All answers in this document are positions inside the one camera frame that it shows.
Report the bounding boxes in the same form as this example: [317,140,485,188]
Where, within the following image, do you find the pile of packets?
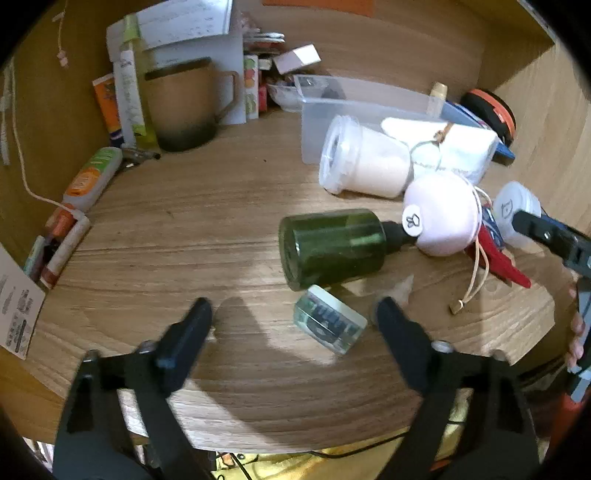
[240,14,288,57]

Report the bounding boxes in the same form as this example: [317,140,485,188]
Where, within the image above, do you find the white paper notes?
[136,0,234,49]

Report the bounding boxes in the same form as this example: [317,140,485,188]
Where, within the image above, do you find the white green tube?
[113,14,158,149]

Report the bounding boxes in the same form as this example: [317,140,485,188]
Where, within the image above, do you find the brown mug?
[144,58,241,153]

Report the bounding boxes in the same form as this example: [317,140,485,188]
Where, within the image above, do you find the white plastic jar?
[318,115,414,199]

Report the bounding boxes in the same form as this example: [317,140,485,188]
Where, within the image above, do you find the orange green tube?
[62,147,123,213]

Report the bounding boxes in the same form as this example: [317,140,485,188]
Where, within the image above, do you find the orange box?
[92,74,123,146]

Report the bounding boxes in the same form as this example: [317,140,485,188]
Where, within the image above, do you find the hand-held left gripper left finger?
[54,298,214,480]

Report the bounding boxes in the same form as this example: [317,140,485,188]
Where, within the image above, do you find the clear bowl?
[267,80,305,112]

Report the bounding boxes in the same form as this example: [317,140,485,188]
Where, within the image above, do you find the white cloth pouch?
[381,117,500,185]

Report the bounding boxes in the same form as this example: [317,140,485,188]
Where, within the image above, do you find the small white cardboard box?
[272,44,321,75]

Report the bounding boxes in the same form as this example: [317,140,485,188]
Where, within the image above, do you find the cream tube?
[427,82,448,116]

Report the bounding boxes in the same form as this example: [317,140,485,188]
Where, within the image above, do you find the small white lidded jar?
[493,181,542,252]

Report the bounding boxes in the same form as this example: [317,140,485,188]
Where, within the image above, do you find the printed paper card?
[0,244,47,361]

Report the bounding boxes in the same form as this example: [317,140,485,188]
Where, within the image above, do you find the yellow cloth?
[215,413,468,480]

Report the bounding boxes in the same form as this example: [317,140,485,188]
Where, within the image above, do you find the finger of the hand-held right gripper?
[512,210,591,278]

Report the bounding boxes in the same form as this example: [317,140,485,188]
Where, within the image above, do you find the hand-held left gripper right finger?
[375,296,542,480]

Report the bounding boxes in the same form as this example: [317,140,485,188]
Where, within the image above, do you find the person's right hand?
[569,286,588,371]

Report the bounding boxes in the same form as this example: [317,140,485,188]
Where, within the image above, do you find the fruit print carton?
[243,54,260,121]

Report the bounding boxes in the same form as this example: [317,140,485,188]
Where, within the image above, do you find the small clear printed case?
[293,285,368,355]

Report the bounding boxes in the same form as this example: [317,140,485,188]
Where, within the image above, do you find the clear plastic bin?
[293,74,448,164]

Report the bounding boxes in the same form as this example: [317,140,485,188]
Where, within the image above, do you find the green plastic bottle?
[278,209,414,291]

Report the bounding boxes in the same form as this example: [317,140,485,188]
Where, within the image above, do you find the wooden desk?
[18,99,583,455]

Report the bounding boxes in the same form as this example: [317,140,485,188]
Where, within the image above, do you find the white cable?
[0,60,88,222]

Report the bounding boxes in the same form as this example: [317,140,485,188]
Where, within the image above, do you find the white file holder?
[106,23,246,125]

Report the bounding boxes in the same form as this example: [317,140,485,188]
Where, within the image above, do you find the white red stick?
[39,215,91,289]

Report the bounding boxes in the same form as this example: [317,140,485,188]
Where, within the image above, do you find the orange black round case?
[459,89,517,144]

